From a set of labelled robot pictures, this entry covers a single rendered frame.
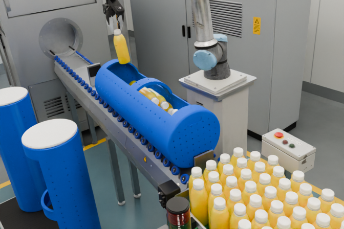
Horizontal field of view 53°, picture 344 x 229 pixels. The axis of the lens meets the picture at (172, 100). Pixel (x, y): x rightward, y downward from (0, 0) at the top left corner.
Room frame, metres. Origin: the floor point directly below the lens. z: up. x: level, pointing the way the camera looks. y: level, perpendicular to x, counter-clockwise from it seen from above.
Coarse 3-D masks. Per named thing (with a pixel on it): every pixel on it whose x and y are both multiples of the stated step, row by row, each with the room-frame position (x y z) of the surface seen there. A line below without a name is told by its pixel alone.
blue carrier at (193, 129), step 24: (120, 72) 2.02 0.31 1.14; (120, 96) 1.63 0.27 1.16; (144, 96) 1.49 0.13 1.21; (168, 96) 1.71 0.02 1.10; (144, 120) 1.38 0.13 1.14; (168, 120) 1.26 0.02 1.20; (192, 120) 1.26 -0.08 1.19; (216, 120) 1.31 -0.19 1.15; (168, 144) 1.19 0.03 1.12; (192, 144) 1.26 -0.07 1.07; (216, 144) 1.31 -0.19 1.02
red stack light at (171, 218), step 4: (168, 212) 0.68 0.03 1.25; (188, 212) 0.69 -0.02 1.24; (168, 216) 0.69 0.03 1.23; (172, 216) 0.68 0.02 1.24; (176, 216) 0.67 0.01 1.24; (180, 216) 0.67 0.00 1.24; (184, 216) 0.68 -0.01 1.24; (188, 216) 0.68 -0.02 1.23; (168, 220) 0.69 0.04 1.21; (172, 220) 0.68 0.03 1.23; (176, 220) 0.67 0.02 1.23; (180, 220) 0.67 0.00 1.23; (184, 220) 0.67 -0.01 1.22; (188, 220) 0.68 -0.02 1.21; (176, 224) 0.67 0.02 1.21; (180, 224) 0.67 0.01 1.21
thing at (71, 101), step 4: (68, 92) 2.95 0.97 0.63; (68, 96) 2.91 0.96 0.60; (72, 96) 2.93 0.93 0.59; (68, 100) 2.93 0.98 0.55; (72, 100) 2.92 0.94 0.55; (72, 104) 2.92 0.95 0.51; (72, 108) 2.92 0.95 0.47; (72, 112) 2.91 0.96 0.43; (76, 112) 2.93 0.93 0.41; (72, 116) 2.92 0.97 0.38; (76, 116) 2.93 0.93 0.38; (76, 120) 2.92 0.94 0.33; (76, 124) 2.92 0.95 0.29; (80, 132) 2.93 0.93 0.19; (80, 136) 2.92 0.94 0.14
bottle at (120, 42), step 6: (114, 36) 1.86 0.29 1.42; (120, 36) 1.85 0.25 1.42; (114, 42) 1.85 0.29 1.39; (120, 42) 1.84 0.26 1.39; (120, 48) 1.84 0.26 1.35; (126, 48) 1.86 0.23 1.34; (120, 54) 1.84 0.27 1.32; (126, 54) 1.85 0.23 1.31; (120, 60) 1.85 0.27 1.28; (126, 60) 1.85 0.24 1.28
